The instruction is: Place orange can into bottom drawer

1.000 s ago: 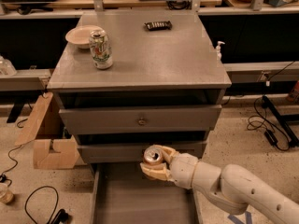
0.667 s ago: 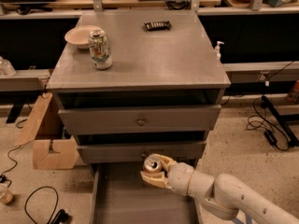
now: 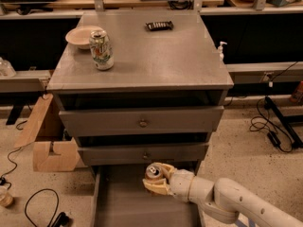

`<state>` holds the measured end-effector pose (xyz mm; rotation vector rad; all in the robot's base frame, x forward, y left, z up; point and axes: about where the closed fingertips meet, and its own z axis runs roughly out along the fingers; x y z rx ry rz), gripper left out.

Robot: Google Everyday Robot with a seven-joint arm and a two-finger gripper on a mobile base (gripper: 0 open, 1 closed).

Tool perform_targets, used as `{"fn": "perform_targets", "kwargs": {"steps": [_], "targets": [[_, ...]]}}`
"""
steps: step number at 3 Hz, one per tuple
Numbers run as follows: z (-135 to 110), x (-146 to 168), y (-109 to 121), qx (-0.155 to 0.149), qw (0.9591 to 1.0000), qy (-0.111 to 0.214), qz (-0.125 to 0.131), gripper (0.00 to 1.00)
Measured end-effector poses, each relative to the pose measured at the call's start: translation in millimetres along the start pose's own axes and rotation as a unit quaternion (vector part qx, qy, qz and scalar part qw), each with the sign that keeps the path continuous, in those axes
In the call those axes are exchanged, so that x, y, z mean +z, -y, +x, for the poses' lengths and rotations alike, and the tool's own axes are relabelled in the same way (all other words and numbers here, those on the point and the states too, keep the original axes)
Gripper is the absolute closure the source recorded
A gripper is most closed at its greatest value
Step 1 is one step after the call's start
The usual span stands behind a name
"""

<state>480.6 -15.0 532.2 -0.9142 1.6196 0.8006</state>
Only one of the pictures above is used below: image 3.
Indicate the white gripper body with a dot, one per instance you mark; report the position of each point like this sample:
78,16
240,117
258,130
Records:
181,183

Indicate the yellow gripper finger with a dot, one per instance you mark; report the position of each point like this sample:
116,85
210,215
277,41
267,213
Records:
165,170
158,187

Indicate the orange soda can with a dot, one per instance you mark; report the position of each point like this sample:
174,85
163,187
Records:
153,173

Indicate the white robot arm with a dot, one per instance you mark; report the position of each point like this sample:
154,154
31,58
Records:
223,200

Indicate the middle grey drawer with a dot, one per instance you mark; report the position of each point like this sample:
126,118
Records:
143,154

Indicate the bottom grey open drawer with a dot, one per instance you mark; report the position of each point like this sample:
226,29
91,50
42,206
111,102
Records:
121,200

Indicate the top grey drawer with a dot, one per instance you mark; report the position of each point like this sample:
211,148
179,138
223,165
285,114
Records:
141,121

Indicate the grey drawer cabinet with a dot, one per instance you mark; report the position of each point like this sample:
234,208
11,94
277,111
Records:
152,69

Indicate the green white soda can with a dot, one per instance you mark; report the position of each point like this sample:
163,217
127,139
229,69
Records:
101,50

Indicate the wooden block stand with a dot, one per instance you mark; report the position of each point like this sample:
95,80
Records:
44,131

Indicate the white pump bottle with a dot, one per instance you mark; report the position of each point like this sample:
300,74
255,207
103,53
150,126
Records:
220,50

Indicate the dark snack bar wrapper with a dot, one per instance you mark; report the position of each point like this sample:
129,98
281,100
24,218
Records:
157,26

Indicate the orange bottle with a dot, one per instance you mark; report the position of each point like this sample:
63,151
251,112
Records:
297,95

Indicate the clear plastic cup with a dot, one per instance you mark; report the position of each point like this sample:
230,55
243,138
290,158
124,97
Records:
6,199

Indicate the white bowl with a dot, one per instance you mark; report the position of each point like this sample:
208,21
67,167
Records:
80,35

